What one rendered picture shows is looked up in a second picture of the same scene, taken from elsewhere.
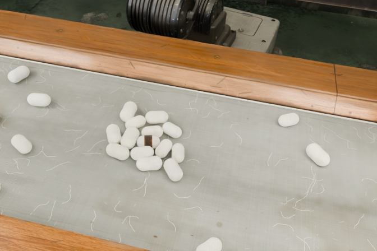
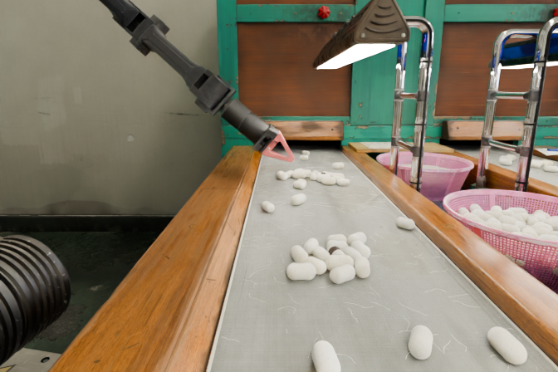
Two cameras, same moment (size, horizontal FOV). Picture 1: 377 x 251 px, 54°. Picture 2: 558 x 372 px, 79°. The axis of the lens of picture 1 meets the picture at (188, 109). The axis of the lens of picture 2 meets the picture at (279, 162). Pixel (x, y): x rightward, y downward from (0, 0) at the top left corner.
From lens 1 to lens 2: 0.72 m
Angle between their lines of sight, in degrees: 89
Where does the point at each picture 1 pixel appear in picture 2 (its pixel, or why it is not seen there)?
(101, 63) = (205, 314)
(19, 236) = (510, 279)
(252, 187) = (340, 219)
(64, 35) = not seen: outside the picture
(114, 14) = not seen: outside the picture
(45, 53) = not seen: outside the picture
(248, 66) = (208, 212)
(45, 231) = (486, 268)
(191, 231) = (396, 234)
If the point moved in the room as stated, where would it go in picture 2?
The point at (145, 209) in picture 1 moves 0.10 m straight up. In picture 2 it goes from (401, 252) to (406, 186)
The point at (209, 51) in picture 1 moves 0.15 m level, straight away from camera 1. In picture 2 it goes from (182, 230) to (76, 235)
